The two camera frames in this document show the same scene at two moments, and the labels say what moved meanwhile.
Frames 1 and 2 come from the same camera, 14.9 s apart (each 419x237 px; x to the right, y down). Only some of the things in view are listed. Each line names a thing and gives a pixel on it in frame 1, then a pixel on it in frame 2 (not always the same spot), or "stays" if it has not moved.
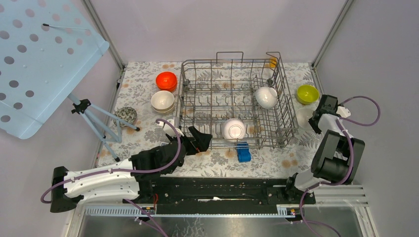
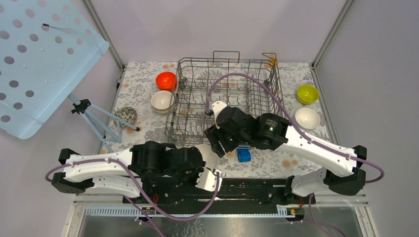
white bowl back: x=266 y=97 to x=212 y=159
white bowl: x=303 y=115 stays
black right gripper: x=313 y=125 to x=213 y=133
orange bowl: x=166 y=81 stays
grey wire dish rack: x=233 y=99 stays
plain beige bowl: x=162 y=100 stays
